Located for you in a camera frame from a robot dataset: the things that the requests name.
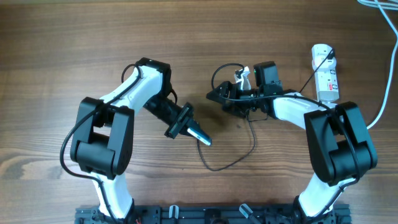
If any white charger adapter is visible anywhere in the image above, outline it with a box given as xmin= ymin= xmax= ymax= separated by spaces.
xmin=312 ymin=50 xmax=336 ymax=72

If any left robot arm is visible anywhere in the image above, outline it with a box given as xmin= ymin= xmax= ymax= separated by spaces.
xmin=60 ymin=57 xmax=212 ymax=223

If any black charger cable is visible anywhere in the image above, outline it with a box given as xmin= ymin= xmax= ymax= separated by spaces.
xmin=196 ymin=48 xmax=336 ymax=172

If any white power strip cord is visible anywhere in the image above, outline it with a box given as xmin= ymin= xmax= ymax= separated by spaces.
xmin=357 ymin=0 xmax=398 ymax=130

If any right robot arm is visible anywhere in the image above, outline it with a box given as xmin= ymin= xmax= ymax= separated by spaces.
xmin=206 ymin=61 xmax=377 ymax=223

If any black mounting rail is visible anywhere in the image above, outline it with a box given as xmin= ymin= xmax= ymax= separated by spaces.
xmin=74 ymin=204 xmax=352 ymax=224

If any blue smartphone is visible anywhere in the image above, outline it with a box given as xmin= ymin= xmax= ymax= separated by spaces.
xmin=187 ymin=127 xmax=212 ymax=146

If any white power strip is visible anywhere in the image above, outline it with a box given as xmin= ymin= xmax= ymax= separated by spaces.
xmin=312 ymin=44 xmax=340 ymax=103

